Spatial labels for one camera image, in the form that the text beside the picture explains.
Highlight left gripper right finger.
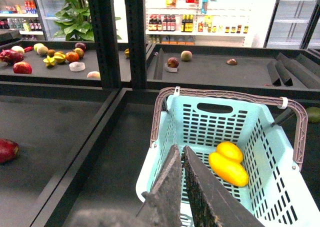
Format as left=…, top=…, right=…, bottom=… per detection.
left=182, top=145, right=263, bottom=227

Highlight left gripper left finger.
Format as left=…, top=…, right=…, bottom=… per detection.
left=136, top=144, right=182, bottom=227

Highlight yellow mango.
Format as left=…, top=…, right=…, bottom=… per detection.
left=208, top=152, right=249, bottom=187

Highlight yellow lemon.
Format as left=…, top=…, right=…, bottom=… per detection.
left=216, top=141, right=244, bottom=164

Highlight light blue plastic basket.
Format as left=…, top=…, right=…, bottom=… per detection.
left=136, top=88, right=320, bottom=227

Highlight brown basket handle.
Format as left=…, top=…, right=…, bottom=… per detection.
left=149, top=86, right=308, bottom=170

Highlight green avocado far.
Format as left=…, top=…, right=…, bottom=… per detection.
left=306, top=106, right=320, bottom=124

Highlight brown fruit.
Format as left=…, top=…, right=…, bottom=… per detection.
left=226, top=58, right=238, bottom=66

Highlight peach coloured fruit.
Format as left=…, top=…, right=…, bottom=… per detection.
left=180, top=50, right=193, bottom=62

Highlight black triangular dividers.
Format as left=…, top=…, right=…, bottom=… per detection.
left=267, top=53, right=320, bottom=90

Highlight sauce bottles on shelf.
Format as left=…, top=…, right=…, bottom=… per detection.
left=146, top=14, right=250, bottom=35

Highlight yellow star fruit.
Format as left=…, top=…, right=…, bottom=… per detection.
left=43, top=55, right=56, bottom=68

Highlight red fruit left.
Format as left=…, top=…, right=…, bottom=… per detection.
left=12, top=61, right=33, bottom=74

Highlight green potted plant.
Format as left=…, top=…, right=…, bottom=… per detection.
left=54, top=0, right=121, bottom=42

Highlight red dragon fruit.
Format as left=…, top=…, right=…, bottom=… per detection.
left=0, top=49, right=24, bottom=65

